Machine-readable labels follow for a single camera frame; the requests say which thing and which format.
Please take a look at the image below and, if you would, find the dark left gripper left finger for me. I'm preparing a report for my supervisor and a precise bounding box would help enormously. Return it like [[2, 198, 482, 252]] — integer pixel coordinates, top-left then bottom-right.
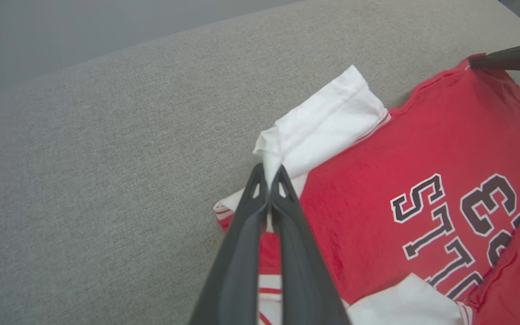
[[188, 163, 270, 325]]

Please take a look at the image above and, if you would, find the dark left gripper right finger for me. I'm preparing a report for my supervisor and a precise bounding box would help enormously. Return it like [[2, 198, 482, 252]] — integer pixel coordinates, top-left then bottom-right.
[[270, 165, 352, 325]]

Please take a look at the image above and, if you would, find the red and white basketball jersey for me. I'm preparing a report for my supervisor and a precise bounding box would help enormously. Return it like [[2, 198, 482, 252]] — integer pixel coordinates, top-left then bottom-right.
[[214, 53, 520, 325]]

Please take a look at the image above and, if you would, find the grey fabric sofa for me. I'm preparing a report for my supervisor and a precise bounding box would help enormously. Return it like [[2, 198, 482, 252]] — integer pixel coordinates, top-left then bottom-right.
[[0, 0, 520, 325]]

